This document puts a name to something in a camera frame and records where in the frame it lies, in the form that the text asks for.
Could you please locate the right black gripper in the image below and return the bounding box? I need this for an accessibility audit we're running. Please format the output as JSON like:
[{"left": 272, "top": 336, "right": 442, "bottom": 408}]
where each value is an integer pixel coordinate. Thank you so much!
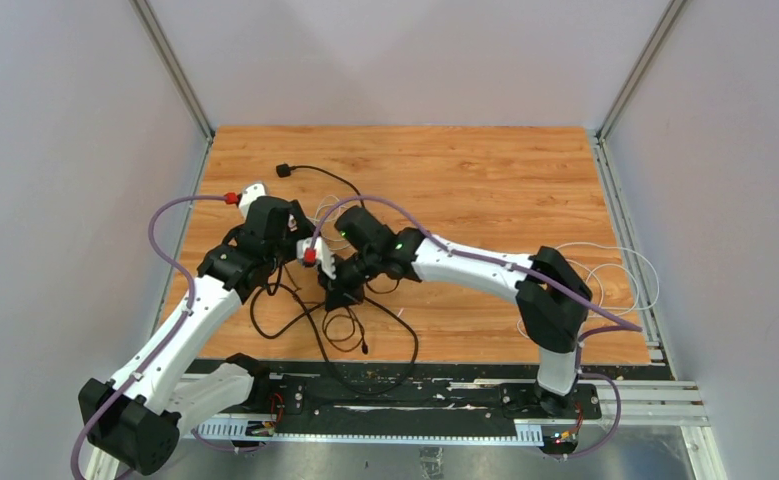
[{"left": 318, "top": 249, "right": 382, "bottom": 312}]

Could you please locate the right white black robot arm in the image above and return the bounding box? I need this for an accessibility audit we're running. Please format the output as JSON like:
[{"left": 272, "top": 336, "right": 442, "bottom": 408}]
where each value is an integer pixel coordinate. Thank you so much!
[{"left": 299, "top": 206, "right": 592, "bottom": 418}]

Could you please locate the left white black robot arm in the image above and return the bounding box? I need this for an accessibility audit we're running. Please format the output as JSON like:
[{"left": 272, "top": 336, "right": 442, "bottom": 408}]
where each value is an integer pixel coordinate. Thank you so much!
[{"left": 71, "top": 190, "right": 315, "bottom": 478}]

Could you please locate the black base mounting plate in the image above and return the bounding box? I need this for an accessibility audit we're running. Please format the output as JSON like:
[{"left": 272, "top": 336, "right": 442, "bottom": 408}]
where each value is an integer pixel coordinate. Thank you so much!
[{"left": 195, "top": 361, "right": 698, "bottom": 456}]

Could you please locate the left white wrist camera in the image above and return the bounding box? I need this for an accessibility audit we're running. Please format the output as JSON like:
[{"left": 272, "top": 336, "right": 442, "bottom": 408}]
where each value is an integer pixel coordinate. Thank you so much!
[{"left": 224, "top": 181, "right": 268, "bottom": 220}]

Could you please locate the black power cord plug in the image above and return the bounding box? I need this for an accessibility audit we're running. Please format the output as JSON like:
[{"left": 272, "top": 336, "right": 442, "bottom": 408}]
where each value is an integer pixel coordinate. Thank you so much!
[{"left": 275, "top": 163, "right": 294, "bottom": 178}]

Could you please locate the aluminium frame rail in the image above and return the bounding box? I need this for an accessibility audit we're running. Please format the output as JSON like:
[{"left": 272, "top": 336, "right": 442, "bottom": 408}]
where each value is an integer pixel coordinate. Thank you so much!
[{"left": 80, "top": 364, "right": 726, "bottom": 479}]

